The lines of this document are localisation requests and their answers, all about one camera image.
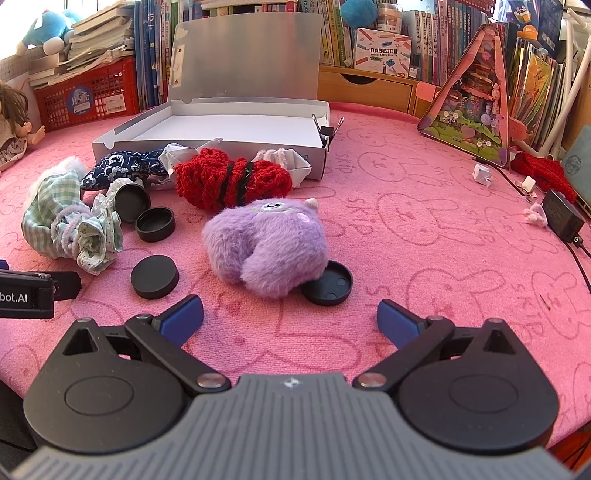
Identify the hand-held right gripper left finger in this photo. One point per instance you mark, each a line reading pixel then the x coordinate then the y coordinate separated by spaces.
pixel 184 319

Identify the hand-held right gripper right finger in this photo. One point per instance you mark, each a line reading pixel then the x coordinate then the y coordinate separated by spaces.
pixel 396 321

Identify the black round lid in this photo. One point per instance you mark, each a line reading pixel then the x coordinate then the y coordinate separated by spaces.
pixel 134 203
pixel 154 226
pixel 154 277
pixel 330 286

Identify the green checked cloth scrunchie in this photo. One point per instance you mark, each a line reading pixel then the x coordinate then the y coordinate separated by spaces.
pixel 51 203

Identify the purple plush monster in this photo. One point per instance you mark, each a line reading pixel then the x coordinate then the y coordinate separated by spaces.
pixel 268 240

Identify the navy floral scrunchie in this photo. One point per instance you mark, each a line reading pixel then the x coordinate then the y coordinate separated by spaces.
pixel 115 168

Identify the red knitted bow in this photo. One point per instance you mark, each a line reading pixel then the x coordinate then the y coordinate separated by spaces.
pixel 203 180

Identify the white paper figure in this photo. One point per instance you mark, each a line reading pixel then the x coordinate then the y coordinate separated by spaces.
pixel 178 154

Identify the white paper boat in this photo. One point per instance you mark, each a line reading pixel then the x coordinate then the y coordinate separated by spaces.
pixel 295 168

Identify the pale pink chenille stems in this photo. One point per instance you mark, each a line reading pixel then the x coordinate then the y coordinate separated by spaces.
pixel 272 154

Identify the white cardboard box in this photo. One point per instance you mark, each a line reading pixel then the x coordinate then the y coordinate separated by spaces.
pixel 231 124

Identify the pink rabbit print blanket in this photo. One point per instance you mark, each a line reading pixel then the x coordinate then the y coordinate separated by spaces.
pixel 415 258

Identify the brown haired doll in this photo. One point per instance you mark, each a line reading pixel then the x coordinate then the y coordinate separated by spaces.
pixel 11 124

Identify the small white paper cube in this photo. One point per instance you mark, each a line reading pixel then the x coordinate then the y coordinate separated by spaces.
pixel 483 175

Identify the small pink bunny figure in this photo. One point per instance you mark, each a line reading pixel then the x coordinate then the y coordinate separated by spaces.
pixel 535 214

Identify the small white block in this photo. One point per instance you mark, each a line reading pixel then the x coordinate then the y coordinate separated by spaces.
pixel 529 185

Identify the black power adapter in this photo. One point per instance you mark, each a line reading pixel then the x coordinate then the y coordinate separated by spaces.
pixel 563 214

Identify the black binder clip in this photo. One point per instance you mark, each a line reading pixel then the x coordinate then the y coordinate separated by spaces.
pixel 327 134

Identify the red plastic crate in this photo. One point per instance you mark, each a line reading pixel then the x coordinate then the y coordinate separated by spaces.
pixel 111 87

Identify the red knitted cloth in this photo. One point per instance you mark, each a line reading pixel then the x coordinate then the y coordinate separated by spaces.
pixel 549 173

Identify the wooden drawer organizer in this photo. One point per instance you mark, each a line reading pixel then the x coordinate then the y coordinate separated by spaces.
pixel 369 92

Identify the pink triangular toy case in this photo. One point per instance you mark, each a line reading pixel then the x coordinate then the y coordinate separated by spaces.
pixel 471 101

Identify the grey notebook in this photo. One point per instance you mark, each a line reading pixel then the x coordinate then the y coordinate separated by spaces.
pixel 577 170

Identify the blue plush toy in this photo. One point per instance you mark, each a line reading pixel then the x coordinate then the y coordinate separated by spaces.
pixel 46 27

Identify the row of blue thin books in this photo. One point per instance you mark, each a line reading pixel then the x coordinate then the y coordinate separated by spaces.
pixel 152 55

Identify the stack of worn books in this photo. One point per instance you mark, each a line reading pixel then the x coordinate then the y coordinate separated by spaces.
pixel 97 37

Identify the row of picture books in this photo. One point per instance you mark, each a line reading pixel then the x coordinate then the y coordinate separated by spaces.
pixel 535 92

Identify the label printer box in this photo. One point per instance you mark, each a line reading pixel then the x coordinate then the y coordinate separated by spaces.
pixel 381 53

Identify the row of shelf books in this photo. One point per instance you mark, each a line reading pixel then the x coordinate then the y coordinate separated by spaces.
pixel 429 46

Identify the stack of tape rolls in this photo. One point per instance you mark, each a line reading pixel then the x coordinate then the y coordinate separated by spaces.
pixel 389 16

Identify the dark blue box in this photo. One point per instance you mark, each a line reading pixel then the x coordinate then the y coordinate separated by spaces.
pixel 535 23

